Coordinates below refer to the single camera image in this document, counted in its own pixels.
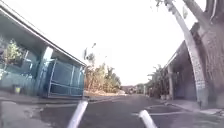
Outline group of trees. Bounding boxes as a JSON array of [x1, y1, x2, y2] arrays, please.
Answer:
[[83, 53, 122, 94]]

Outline grey asphalt road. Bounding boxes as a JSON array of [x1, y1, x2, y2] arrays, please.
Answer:
[[19, 93, 224, 128]]

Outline green bushes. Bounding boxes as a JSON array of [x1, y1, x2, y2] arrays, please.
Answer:
[[145, 64, 170, 100]]

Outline blue metal gate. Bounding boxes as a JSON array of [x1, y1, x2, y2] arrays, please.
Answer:
[[46, 59, 85, 98]]

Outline robot's own part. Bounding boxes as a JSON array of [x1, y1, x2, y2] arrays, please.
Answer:
[[138, 109, 158, 128], [67, 100, 89, 128]]

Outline pale leaning pole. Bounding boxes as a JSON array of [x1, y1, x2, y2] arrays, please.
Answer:
[[163, 0, 210, 108]]

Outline blue-green building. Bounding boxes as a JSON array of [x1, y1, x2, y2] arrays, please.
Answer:
[[0, 2, 88, 98]]

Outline brick building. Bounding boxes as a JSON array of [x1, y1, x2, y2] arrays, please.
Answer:
[[163, 0, 224, 109]]

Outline pale concrete pavement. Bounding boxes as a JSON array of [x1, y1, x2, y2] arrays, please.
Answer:
[[0, 90, 84, 128]]

